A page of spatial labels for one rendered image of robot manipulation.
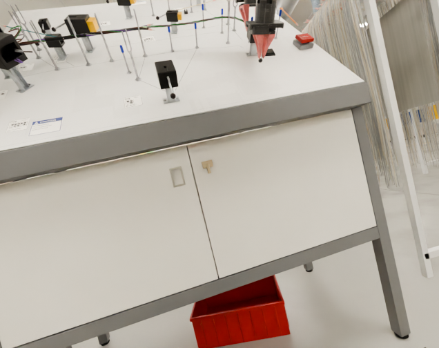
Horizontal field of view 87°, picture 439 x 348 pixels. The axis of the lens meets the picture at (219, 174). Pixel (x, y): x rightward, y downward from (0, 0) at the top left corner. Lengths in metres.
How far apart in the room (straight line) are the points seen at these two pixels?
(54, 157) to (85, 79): 0.32
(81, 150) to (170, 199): 0.25
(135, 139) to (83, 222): 0.25
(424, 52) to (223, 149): 1.25
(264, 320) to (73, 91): 1.06
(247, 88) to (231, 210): 0.37
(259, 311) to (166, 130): 0.79
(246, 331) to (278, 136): 0.79
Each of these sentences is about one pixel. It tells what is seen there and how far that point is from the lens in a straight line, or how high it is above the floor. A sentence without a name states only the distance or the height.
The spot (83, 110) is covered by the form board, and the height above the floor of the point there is 0.95.
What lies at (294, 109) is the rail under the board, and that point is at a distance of 0.73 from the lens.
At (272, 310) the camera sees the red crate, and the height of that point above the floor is 0.11.
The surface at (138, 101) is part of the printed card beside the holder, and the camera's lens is 0.72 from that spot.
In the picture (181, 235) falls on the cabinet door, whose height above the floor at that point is 0.55.
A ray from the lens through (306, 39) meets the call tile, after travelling 1.02.
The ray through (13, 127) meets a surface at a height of 0.93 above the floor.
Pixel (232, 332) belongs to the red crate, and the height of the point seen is 0.05.
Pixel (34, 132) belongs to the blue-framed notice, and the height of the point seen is 0.91.
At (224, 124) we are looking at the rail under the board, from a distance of 0.64.
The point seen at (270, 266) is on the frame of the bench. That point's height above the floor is 0.39.
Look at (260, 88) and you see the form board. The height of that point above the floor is 0.92.
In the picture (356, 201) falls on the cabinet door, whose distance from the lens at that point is 0.88.
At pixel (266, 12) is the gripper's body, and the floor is 1.10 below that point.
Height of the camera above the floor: 0.72
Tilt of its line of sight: 2 degrees down
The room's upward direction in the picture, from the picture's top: 13 degrees counter-clockwise
